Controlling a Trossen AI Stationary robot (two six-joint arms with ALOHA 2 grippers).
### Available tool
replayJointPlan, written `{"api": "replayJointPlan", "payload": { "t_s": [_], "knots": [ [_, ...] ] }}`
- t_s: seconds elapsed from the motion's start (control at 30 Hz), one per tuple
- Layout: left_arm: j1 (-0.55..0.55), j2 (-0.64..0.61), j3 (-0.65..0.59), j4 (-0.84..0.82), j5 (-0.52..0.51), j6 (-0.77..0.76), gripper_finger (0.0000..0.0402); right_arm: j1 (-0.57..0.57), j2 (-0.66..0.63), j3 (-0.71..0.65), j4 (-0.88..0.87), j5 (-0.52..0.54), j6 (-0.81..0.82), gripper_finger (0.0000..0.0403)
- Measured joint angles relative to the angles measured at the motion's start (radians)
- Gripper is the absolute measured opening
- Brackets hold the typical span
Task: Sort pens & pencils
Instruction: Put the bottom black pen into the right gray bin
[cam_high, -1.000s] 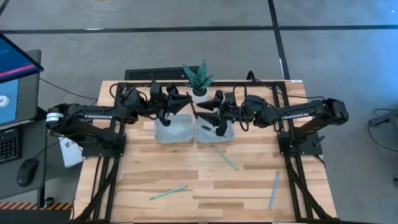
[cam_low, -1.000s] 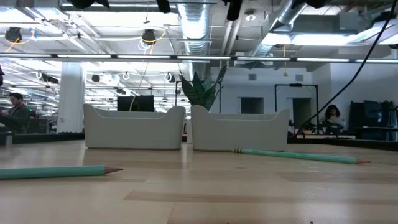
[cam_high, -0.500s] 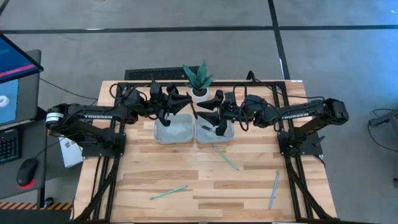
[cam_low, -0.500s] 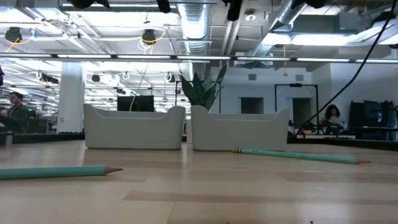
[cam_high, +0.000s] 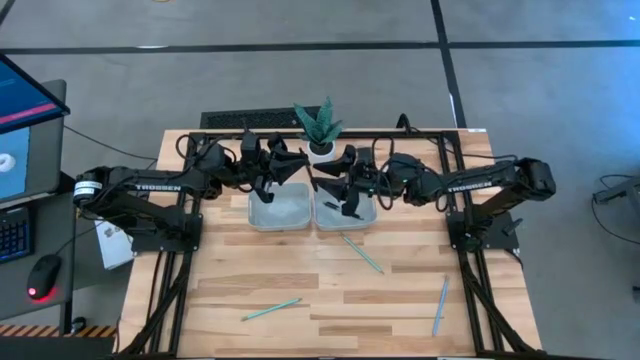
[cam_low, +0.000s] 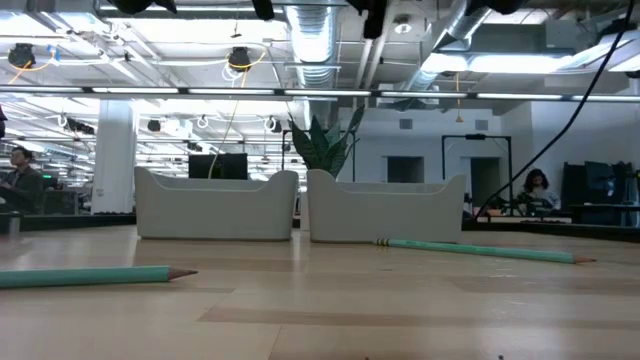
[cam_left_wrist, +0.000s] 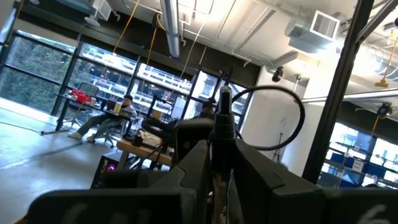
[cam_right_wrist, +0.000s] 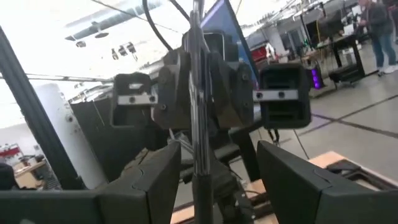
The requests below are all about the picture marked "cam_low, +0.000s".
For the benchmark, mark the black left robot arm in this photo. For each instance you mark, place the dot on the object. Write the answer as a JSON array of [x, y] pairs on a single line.
[[135, 5]]

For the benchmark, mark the black desk with monitors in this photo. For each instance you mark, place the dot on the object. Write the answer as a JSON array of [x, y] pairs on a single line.
[[600, 190]]

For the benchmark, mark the black frame stand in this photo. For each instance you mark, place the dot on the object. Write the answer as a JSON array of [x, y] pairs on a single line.
[[475, 136]]

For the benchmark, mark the teal pencil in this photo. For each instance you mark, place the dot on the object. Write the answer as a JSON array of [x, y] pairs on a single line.
[[480, 250], [85, 276]]

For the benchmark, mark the snake plant in white pot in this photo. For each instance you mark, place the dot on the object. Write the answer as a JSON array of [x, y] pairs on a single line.
[[325, 145]]

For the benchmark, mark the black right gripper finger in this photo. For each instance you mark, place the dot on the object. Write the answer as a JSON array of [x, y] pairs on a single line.
[[375, 20]]

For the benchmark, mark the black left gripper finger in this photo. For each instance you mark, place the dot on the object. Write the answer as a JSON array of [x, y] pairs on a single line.
[[263, 9]]

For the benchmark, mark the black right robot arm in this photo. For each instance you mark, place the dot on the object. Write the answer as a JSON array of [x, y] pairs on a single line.
[[495, 5]]

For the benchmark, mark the white pillar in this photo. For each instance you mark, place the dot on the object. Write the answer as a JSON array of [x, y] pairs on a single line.
[[114, 160]]

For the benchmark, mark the black background monitor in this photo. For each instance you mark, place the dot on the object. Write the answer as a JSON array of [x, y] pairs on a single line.
[[230, 167]]

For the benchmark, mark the person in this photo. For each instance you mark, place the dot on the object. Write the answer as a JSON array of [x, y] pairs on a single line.
[[539, 192], [22, 185]]

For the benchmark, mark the silver ventilation duct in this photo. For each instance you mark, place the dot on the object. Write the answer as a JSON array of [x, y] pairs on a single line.
[[315, 45]]

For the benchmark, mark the long ceiling light strip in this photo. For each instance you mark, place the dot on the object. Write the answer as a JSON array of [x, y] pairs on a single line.
[[320, 92]]

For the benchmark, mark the grey plastic bin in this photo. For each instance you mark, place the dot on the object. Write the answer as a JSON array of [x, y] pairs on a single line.
[[385, 217], [215, 215]]

